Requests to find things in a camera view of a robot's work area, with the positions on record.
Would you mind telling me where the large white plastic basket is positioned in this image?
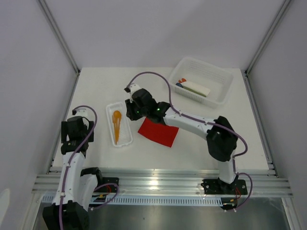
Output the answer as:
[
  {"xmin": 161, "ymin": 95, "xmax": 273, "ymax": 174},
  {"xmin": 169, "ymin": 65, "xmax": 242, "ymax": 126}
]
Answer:
[{"xmin": 168, "ymin": 57, "xmax": 234, "ymax": 108}]

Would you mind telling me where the white slotted cable duct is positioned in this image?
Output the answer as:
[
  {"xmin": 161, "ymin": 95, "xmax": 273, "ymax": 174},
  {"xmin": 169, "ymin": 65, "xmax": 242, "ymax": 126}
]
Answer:
[{"xmin": 42, "ymin": 194, "xmax": 224, "ymax": 207}]

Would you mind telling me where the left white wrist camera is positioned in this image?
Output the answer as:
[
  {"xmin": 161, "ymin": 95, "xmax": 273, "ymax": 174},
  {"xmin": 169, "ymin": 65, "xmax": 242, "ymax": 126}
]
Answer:
[{"xmin": 72, "ymin": 108, "xmax": 88, "ymax": 117}]

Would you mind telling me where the orange plastic spoon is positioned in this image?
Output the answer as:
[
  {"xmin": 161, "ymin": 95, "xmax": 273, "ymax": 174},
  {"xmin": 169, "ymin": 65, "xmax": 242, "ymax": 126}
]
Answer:
[{"xmin": 113, "ymin": 110, "xmax": 122, "ymax": 144}]

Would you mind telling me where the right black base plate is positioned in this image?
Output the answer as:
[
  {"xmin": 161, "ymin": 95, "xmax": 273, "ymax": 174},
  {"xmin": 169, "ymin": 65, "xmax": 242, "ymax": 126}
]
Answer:
[{"xmin": 201, "ymin": 178, "xmax": 248, "ymax": 195}]

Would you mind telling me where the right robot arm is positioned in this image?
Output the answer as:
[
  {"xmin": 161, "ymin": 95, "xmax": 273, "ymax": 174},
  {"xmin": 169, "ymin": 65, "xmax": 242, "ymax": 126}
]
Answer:
[{"xmin": 124, "ymin": 84, "xmax": 238, "ymax": 194}]

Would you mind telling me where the red paper napkin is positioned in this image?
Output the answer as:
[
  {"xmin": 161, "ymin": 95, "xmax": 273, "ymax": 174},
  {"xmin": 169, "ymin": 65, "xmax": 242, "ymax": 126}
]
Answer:
[{"xmin": 138, "ymin": 118, "xmax": 179, "ymax": 148}]

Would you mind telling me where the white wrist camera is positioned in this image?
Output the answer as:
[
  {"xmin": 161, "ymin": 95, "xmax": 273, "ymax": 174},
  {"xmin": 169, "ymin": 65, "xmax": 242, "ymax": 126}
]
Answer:
[
  {"xmin": 72, "ymin": 108, "xmax": 88, "ymax": 117},
  {"xmin": 124, "ymin": 83, "xmax": 141, "ymax": 101}
]

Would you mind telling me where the left aluminium frame post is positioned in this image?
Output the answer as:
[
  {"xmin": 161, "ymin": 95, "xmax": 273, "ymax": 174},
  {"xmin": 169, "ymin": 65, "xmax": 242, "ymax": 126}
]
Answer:
[{"xmin": 35, "ymin": 0, "xmax": 81, "ymax": 75}]

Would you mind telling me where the aluminium front rail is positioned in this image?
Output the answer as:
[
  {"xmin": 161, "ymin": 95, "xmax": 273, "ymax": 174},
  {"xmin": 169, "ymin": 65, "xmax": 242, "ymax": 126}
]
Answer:
[{"xmin": 32, "ymin": 167, "xmax": 294, "ymax": 198}]

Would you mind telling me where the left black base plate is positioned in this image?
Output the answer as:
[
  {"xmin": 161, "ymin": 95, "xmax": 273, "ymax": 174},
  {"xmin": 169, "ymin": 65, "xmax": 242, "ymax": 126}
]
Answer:
[{"xmin": 94, "ymin": 177, "xmax": 119, "ymax": 193}]

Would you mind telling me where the aluminium frame post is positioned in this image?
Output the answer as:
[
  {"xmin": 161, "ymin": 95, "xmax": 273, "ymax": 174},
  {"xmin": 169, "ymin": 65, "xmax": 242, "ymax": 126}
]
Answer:
[
  {"xmin": 35, "ymin": 0, "xmax": 81, "ymax": 75},
  {"xmin": 244, "ymin": 0, "xmax": 295, "ymax": 74}
]

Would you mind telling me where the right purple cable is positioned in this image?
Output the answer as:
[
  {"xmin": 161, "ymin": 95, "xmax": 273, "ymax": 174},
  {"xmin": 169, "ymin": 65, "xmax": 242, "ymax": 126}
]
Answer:
[{"xmin": 128, "ymin": 72, "xmax": 253, "ymax": 211}]

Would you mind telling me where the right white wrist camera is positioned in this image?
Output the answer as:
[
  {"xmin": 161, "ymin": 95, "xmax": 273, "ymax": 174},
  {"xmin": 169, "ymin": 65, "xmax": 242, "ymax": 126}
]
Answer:
[{"xmin": 124, "ymin": 83, "xmax": 141, "ymax": 101}]

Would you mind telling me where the right aluminium frame post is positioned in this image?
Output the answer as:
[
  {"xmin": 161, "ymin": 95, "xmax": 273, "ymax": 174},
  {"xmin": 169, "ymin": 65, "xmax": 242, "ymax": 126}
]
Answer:
[{"xmin": 244, "ymin": 0, "xmax": 295, "ymax": 74}]

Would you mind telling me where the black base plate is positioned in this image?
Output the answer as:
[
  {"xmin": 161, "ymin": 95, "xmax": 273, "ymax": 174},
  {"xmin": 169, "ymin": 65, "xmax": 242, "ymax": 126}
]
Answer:
[
  {"xmin": 94, "ymin": 177, "xmax": 119, "ymax": 193},
  {"xmin": 201, "ymin": 178, "xmax": 248, "ymax": 195}
]

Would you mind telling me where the small white utensil tray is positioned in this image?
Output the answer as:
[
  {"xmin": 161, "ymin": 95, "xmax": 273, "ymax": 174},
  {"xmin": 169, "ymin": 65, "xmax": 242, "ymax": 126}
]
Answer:
[{"xmin": 106, "ymin": 102, "xmax": 133, "ymax": 148}]

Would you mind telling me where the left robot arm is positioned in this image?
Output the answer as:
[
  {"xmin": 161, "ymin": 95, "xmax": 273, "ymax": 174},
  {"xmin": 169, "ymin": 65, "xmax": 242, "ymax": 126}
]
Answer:
[{"xmin": 43, "ymin": 116, "xmax": 104, "ymax": 230}]

